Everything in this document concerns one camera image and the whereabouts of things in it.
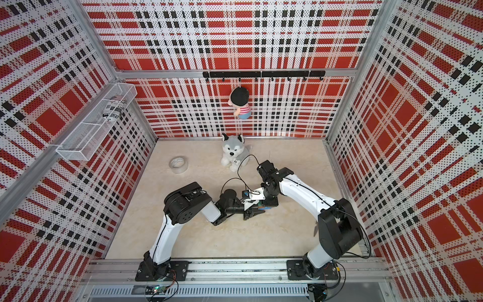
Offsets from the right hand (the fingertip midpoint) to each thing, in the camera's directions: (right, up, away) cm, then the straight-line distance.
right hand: (269, 197), depth 85 cm
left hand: (-2, -6, +7) cm, 9 cm away
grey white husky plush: (-17, +21, +8) cm, 28 cm away
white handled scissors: (+22, -15, +1) cm, 26 cm away
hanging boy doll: (-14, +48, +8) cm, 50 cm away
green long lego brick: (-5, -2, -4) cm, 6 cm away
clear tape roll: (-51, +14, +22) cm, 57 cm away
